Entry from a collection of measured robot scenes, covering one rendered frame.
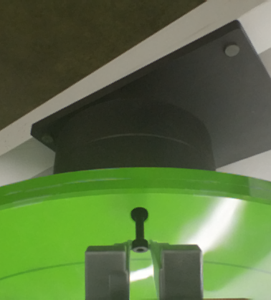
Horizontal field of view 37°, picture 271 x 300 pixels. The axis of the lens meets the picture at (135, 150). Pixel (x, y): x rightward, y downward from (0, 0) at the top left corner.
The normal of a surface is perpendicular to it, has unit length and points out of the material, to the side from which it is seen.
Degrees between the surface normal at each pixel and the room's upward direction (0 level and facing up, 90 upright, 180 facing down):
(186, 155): 90
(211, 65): 0
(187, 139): 90
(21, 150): 0
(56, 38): 0
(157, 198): 24
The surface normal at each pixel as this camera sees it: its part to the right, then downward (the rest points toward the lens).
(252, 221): 0.17, 0.50
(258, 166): 0.01, 0.81
